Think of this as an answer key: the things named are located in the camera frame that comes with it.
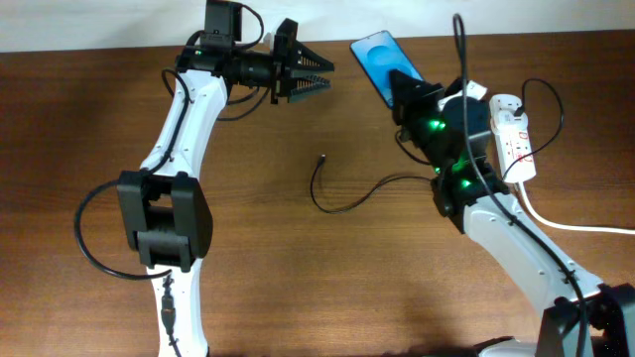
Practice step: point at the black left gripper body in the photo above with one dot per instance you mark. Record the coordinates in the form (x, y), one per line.
(266, 68)

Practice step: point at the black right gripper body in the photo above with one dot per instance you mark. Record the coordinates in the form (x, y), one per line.
(424, 133)

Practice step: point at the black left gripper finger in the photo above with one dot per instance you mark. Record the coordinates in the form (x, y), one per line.
(305, 59)
(307, 86)

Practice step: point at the blue Galaxy smartphone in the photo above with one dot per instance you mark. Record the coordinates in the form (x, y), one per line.
(378, 54)

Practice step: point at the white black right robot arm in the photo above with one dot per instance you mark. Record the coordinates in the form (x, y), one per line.
(581, 315)

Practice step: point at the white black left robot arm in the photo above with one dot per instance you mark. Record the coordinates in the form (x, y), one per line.
(166, 217)

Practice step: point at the black charger plug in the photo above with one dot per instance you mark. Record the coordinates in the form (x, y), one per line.
(519, 111)

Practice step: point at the white power strip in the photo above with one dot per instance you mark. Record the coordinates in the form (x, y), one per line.
(512, 138)

